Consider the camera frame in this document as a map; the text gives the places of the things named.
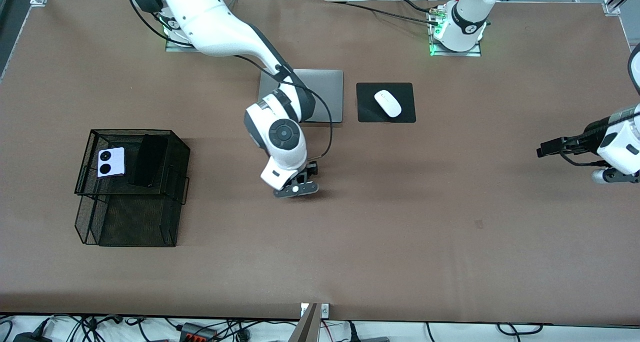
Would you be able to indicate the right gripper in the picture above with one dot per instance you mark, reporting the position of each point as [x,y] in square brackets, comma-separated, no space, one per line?
[311,168]

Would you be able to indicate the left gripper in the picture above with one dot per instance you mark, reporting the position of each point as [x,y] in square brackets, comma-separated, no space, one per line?
[589,133]

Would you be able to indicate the long black phone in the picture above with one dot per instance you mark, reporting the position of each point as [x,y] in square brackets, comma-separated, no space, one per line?
[147,161]

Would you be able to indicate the lilac flip phone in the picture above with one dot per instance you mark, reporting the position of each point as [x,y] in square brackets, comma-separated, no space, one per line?
[117,161]

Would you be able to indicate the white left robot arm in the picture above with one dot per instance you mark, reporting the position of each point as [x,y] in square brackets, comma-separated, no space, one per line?
[465,16]

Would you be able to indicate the silver closed laptop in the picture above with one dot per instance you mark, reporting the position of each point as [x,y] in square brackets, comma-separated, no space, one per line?
[330,96]

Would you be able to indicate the black mouse pad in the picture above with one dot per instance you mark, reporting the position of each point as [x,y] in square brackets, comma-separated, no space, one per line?
[367,111]

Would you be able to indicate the white computer mouse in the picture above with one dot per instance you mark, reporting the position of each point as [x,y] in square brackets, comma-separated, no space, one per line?
[388,103]

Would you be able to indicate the black plug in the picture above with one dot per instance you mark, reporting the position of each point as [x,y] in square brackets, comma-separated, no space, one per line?
[352,332]

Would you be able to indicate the black mesh desk tray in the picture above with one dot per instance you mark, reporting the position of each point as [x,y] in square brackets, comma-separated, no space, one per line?
[140,222]

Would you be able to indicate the black orange power strip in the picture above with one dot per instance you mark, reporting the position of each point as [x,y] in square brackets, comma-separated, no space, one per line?
[197,334]

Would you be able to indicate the black power adapter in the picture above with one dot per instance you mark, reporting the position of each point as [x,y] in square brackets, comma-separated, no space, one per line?
[30,338]

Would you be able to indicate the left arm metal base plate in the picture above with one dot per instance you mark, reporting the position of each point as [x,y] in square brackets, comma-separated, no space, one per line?
[455,53]

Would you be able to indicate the white metal bracket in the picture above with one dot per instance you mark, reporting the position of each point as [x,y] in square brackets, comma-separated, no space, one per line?
[303,309]
[325,310]

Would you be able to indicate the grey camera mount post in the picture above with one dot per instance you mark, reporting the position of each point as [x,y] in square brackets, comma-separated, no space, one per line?
[306,327]

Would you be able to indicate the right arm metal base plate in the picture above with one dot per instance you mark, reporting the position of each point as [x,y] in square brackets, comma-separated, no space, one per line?
[175,46]

